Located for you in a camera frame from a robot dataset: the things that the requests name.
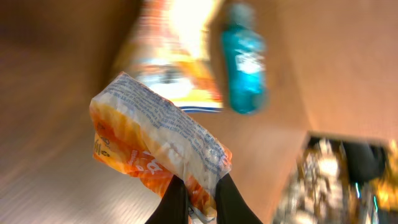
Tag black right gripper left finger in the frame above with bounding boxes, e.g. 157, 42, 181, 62
146, 176, 189, 224

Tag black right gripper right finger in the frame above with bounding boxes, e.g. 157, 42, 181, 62
215, 174, 262, 224

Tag small orange snack packet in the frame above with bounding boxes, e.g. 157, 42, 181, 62
90, 72, 232, 223

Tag blue mouthwash bottle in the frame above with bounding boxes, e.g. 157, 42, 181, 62
221, 2, 267, 114

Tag yellow chip bag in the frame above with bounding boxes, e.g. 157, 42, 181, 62
112, 0, 223, 113

